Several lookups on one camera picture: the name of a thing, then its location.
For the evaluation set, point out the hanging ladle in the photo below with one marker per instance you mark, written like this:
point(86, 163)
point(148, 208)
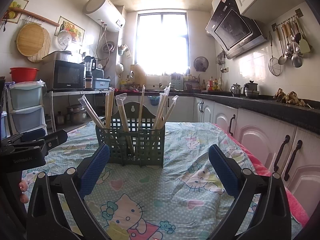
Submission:
point(283, 58)

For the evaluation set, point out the black range hood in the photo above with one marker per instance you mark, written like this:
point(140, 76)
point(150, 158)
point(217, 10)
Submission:
point(236, 34)

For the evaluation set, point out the steel pots stack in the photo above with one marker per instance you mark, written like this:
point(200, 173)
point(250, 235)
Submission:
point(77, 114)

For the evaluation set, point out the round bamboo tray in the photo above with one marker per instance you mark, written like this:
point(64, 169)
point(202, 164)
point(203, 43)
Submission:
point(34, 42)

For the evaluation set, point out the blue hanging bin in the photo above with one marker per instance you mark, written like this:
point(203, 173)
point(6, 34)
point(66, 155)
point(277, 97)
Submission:
point(154, 100)

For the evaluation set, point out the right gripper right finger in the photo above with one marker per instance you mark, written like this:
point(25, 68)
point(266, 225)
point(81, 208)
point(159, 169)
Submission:
point(260, 209)

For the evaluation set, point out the fruit picture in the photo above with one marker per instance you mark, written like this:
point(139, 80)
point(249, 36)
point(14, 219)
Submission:
point(76, 31)

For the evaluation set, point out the black microwave oven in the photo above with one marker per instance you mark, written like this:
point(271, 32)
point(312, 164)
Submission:
point(62, 75)

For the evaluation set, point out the hanging spatula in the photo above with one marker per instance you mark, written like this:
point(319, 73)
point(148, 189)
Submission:
point(304, 45)

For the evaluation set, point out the metal shelf rack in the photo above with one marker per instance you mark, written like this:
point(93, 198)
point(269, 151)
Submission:
point(52, 95)

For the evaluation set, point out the dark teapot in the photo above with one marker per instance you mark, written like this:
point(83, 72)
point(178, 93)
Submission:
point(251, 85)

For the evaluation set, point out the dried ginger pile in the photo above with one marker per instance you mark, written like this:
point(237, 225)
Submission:
point(289, 98)

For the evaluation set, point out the Hello Kitty table cloth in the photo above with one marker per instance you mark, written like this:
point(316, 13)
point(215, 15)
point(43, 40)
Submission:
point(183, 199)

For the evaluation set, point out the steel kettle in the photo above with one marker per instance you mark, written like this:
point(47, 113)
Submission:
point(235, 90)

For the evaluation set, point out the wooden cutting board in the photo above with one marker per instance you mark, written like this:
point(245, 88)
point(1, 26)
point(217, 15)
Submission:
point(139, 75)

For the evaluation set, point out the red plastic basin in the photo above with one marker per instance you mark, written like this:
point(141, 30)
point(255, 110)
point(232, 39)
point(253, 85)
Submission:
point(23, 74)

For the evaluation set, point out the chopsticks pair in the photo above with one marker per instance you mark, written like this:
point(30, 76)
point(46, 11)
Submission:
point(174, 99)
point(91, 112)
point(120, 102)
point(109, 99)
point(141, 108)
point(163, 99)

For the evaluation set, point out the black blender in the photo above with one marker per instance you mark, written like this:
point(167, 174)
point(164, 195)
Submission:
point(90, 64)

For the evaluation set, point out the condiment bottles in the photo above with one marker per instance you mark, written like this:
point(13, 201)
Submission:
point(214, 84)

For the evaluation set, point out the white water heater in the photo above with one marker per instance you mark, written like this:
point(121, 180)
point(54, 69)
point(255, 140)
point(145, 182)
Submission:
point(105, 13)

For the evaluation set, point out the white base cabinets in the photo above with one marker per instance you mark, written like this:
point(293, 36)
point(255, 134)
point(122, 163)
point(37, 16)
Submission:
point(284, 138)

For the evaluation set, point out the wall exhaust fan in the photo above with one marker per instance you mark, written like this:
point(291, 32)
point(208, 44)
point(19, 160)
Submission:
point(201, 64)

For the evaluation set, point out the blue plastic box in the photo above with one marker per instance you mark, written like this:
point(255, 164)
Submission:
point(99, 81)

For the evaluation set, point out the hanging strainer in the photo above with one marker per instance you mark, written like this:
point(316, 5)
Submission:
point(273, 65)

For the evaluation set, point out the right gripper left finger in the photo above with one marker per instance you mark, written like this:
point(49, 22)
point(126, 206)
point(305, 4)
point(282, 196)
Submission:
point(45, 218)

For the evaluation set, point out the steel bowl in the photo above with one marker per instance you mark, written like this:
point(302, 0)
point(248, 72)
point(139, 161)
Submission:
point(252, 94)

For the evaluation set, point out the green plastic utensil basket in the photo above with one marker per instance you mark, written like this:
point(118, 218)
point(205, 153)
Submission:
point(140, 145)

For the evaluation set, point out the plastic drawer tower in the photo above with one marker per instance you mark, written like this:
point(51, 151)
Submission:
point(27, 110)

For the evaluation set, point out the left hand painted nails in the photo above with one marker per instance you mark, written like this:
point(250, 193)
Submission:
point(23, 188)

